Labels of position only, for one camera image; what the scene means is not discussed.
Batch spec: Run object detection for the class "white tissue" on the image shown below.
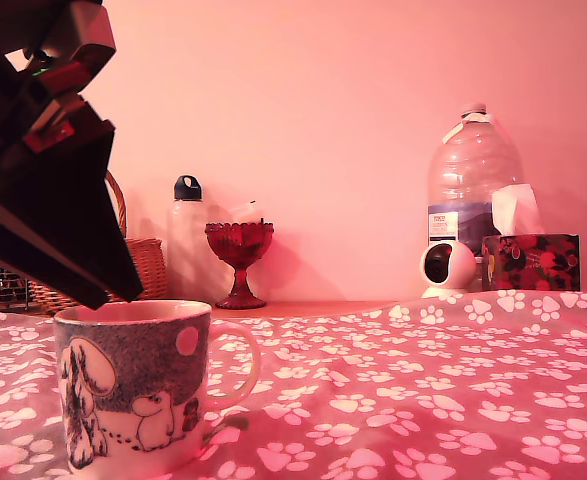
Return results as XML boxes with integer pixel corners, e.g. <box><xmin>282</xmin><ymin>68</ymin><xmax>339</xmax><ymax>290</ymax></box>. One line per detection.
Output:
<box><xmin>490</xmin><ymin>183</ymin><xmax>545</xmax><ymax>236</ymax></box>

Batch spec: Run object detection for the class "large clear water bottle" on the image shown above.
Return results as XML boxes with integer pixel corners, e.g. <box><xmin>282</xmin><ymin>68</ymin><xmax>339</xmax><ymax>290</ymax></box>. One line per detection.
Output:
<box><xmin>426</xmin><ymin>103</ymin><xmax>525</xmax><ymax>261</ymax></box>

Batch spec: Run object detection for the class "red glass goblet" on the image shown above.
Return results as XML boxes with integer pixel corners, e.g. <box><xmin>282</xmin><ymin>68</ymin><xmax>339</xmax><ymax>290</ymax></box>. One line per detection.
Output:
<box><xmin>204</xmin><ymin>221</ymin><xmax>276</xmax><ymax>310</ymax></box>

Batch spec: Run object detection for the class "small white round camera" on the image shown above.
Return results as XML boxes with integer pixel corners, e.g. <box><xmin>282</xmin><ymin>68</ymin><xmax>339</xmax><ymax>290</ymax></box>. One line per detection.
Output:
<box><xmin>419</xmin><ymin>241</ymin><xmax>478</xmax><ymax>300</ymax></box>

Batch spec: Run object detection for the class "wicker basket with handle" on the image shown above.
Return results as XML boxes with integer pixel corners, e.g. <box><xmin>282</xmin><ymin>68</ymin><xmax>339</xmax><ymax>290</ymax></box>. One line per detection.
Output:
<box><xmin>27</xmin><ymin>169</ymin><xmax>169</xmax><ymax>315</ymax></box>

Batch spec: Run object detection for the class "white bottle with black cap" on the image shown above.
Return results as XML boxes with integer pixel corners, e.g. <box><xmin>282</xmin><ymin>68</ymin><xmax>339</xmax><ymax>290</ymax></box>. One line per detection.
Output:
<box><xmin>166</xmin><ymin>174</ymin><xmax>221</xmax><ymax>304</ymax></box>

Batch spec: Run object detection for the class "cartoon print ceramic mug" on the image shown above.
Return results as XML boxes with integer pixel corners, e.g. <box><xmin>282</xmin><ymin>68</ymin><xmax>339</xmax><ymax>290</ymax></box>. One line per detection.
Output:
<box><xmin>52</xmin><ymin>298</ymin><xmax>263</xmax><ymax>474</ymax></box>

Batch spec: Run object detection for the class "white candle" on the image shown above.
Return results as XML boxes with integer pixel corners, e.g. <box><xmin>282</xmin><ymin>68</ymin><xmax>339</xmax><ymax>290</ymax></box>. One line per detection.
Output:
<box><xmin>235</xmin><ymin>199</ymin><xmax>260</xmax><ymax>225</ymax></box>

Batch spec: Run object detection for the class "paw print cloth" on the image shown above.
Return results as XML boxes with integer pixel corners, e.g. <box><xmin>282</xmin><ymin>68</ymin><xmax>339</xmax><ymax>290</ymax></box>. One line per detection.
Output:
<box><xmin>0</xmin><ymin>288</ymin><xmax>587</xmax><ymax>480</ymax></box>

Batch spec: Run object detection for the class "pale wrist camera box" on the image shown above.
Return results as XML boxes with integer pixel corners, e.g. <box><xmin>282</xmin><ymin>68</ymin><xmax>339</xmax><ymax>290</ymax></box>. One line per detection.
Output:
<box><xmin>32</xmin><ymin>0</ymin><xmax>118</xmax><ymax>76</ymax></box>

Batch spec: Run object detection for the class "floral tissue box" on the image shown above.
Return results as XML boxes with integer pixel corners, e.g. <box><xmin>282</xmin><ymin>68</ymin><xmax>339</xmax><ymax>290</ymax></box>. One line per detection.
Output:
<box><xmin>480</xmin><ymin>233</ymin><xmax>582</xmax><ymax>293</ymax></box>

